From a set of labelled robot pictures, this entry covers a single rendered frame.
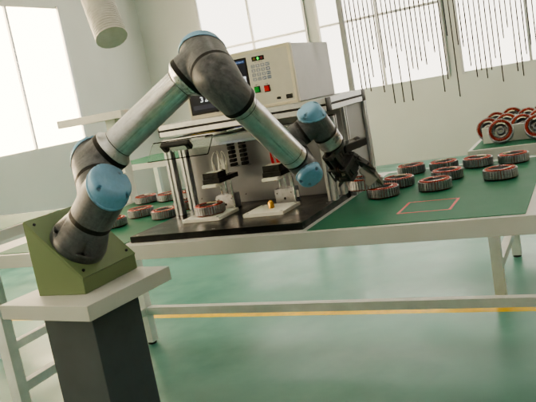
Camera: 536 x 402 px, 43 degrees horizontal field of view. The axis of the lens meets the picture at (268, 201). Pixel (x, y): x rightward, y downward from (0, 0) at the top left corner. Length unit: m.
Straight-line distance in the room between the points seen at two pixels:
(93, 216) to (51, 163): 6.63
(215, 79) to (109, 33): 1.92
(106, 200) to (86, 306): 0.26
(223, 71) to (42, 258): 0.68
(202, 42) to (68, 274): 0.68
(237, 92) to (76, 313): 0.66
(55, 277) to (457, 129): 7.18
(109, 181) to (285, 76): 0.86
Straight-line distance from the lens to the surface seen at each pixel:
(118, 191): 1.74
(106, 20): 3.53
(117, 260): 1.90
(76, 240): 1.80
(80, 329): 1.85
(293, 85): 2.36
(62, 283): 1.85
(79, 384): 1.93
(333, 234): 1.97
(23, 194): 8.02
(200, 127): 2.51
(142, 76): 10.07
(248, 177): 2.62
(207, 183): 2.46
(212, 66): 1.67
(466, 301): 2.94
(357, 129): 2.61
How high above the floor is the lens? 1.17
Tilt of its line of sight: 9 degrees down
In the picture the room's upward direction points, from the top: 10 degrees counter-clockwise
